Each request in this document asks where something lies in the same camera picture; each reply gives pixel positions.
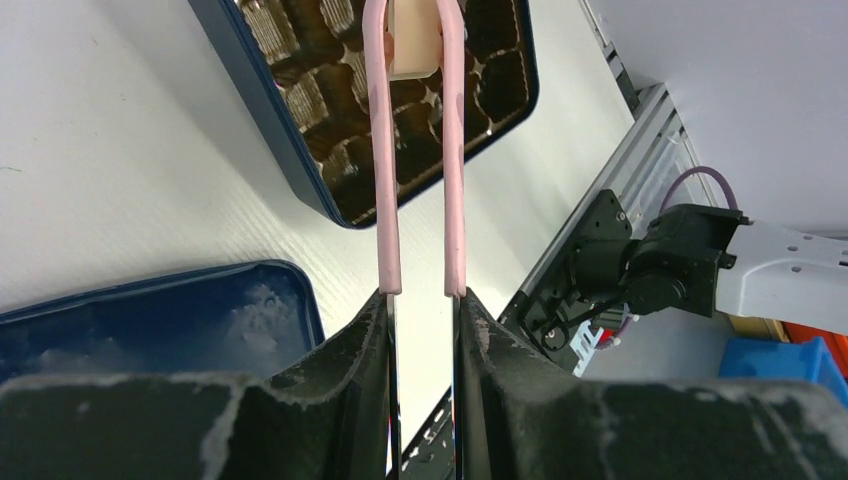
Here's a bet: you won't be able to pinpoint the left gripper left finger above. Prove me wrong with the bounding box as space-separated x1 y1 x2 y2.
1 293 398 479

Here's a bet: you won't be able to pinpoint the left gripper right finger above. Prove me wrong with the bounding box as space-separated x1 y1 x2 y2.
453 293 847 479

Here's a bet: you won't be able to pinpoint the pink tongs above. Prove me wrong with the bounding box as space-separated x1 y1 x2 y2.
362 1 467 473

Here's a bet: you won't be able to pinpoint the white chocolate piece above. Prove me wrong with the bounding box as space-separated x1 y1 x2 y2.
387 0 442 81

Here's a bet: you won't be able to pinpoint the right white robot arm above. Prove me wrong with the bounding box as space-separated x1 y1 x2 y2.
567 204 847 335

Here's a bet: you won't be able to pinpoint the blue tin chocolate box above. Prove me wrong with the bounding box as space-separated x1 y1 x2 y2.
187 0 541 231

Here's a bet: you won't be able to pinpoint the blue tin lid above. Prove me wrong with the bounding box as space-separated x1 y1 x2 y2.
1 260 325 380

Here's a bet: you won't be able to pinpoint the blue plastic bin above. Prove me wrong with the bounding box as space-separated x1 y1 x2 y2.
718 337 847 407

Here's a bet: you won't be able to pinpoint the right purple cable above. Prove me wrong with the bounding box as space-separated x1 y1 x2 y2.
659 165 739 217

